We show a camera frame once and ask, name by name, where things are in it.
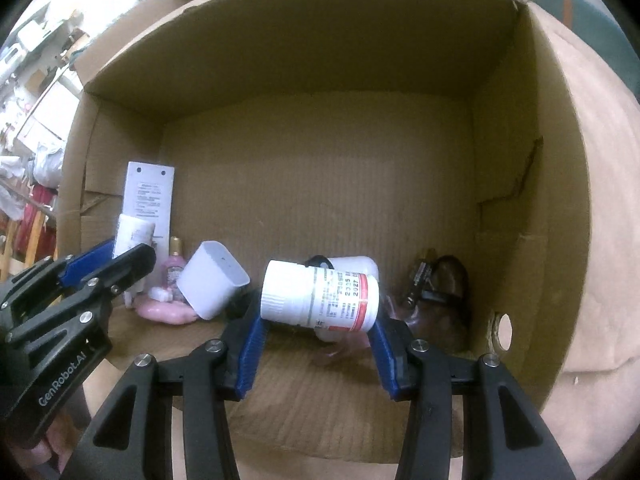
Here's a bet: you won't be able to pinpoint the white tube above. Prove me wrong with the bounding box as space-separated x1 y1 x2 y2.
114 213 157 308

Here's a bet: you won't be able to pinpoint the cluttered kitchen counter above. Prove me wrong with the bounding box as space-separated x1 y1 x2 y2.
0 0 101 151

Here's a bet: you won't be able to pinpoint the teal panel with orange stripe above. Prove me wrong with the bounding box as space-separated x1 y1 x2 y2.
537 0 609 37

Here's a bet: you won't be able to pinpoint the white rectangular device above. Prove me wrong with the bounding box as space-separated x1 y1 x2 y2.
121 161 176 253

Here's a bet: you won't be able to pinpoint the wooden railing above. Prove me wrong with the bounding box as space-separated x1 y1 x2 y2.
0 210 56 283

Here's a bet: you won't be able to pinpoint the red cloth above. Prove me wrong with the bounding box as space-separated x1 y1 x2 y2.
15 185 59 261

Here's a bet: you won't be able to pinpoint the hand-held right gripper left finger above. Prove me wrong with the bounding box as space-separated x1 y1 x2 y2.
72 309 272 480

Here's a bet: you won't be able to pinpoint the dark brown glossy object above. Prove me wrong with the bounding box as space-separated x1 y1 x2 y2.
390 249 473 353

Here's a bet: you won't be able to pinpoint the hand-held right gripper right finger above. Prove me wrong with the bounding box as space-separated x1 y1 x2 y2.
370 316 576 480

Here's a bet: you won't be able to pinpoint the pink bottle with gold cap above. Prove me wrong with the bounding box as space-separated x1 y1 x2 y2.
161 236 189 303

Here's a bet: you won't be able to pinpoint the white clothes on railing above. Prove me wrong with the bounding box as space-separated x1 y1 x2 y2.
0 142 67 211

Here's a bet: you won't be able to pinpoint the white pill bottle red label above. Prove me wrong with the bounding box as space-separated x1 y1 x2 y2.
260 259 382 334

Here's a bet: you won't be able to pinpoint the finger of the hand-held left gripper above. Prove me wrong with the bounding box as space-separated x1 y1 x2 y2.
10 239 118 301
72 243 157 327

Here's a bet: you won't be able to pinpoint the white square cup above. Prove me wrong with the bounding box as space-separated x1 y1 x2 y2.
177 241 251 321

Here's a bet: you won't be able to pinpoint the brown cardboard box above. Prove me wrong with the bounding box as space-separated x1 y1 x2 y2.
57 0 593 463

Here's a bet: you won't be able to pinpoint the person's left hand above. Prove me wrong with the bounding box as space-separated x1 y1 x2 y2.
10 434 74 472

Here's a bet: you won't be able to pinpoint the pink rounded object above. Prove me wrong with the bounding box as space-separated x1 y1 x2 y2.
136 294 199 326

